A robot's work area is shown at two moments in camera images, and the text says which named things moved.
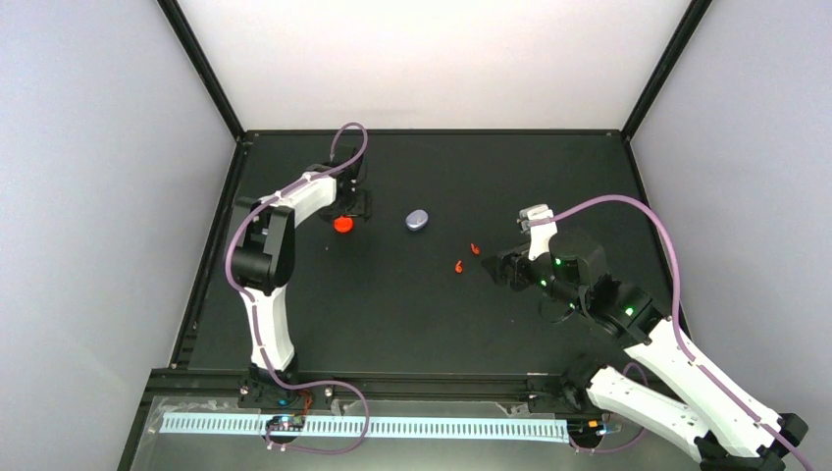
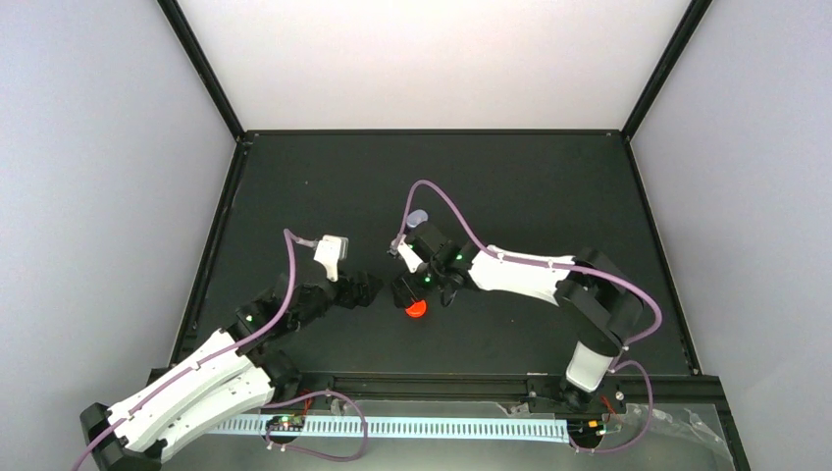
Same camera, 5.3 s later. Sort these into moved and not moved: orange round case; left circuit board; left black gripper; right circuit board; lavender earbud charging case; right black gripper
Moved: orange round case; right black gripper; left black gripper
Not moved: left circuit board; lavender earbud charging case; right circuit board
